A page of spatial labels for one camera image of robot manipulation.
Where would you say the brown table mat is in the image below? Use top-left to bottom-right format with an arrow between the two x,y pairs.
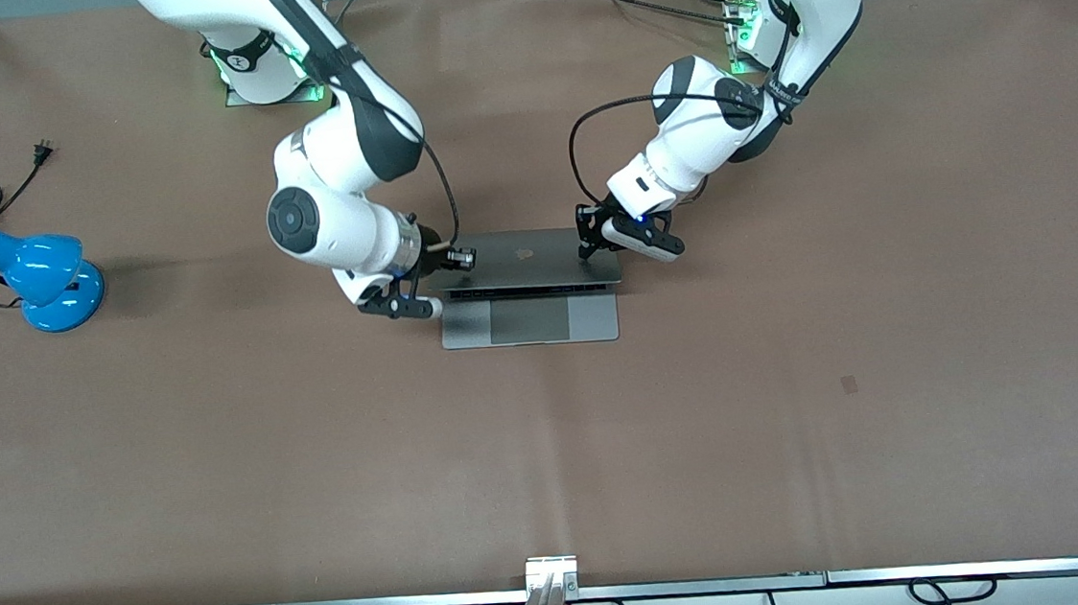
0,0 -> 1078,605

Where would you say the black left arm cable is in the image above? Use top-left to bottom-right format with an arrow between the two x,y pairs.
560,25 -> 879,210

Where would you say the black base supply cable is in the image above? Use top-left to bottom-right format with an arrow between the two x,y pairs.
565,0 -> 749,41

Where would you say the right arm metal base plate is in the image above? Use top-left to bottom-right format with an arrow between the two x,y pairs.
219,15 -> 333,109

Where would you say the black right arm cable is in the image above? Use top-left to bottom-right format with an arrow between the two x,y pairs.
257,0 -> 465,267

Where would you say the grey laptop computer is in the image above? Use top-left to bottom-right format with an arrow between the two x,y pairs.
434,222 -> 628,354

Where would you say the black looped cable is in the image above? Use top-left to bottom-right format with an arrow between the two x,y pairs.
909,572 -> 998,605

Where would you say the aluminium camera mount post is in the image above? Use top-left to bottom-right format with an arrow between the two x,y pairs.
496,553 -> 583,605

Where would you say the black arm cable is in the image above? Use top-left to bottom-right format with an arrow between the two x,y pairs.
560,25 -> 879,210
257,0 -> 465,267

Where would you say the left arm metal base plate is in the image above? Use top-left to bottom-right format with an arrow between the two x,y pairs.
721,0 -> 832,78

